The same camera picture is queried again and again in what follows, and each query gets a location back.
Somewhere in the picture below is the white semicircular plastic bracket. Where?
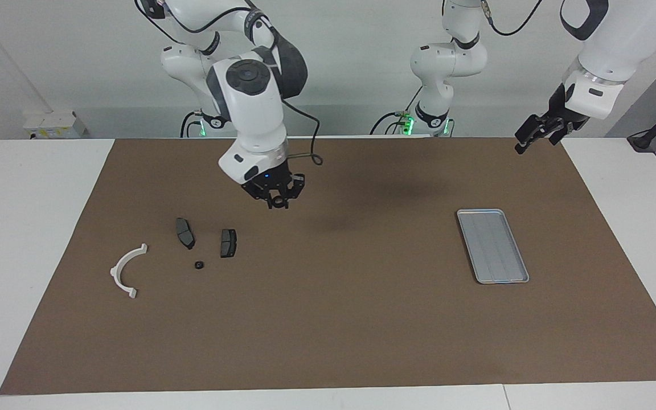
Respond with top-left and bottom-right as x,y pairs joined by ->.
110,243 -> 149,300

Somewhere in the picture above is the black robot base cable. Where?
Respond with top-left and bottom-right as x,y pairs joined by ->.
180,108 -> 232,138
370,85 -> 423,136

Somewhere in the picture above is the brown table mat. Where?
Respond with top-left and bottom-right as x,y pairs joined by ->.
0,137 -> 656,395

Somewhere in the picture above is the silver metal tray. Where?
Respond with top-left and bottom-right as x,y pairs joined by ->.
456,208 -> 530,285

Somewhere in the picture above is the dark grey long brake pad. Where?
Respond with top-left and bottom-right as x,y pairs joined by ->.
175,218 -> 196,250

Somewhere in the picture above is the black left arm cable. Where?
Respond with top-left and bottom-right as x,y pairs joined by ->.
479,0 -> 545,36

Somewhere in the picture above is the dark grey rectangular brake pad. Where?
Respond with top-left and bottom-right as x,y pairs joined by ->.
220,228 -> 239,259

